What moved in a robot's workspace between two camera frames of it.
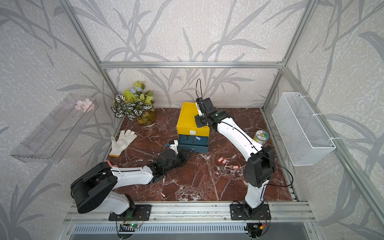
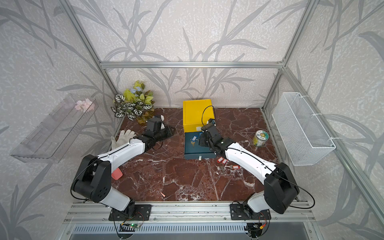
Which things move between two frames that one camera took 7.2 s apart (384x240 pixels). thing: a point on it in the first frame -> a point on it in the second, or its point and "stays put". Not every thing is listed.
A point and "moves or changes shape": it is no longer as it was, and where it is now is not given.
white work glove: [124, 141] stays put
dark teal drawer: [199, 143] moves or changes shape
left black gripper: [182, 154] -> [169, 131]
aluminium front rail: [190, 212] stays put
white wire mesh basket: [306, 140] stays put
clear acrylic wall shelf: [48, 143] stays put
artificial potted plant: [136, 103] stays put
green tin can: [261, 136] stays put
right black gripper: [197, 122] -> [201, 138]
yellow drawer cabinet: [186, 124] moves or changes shape
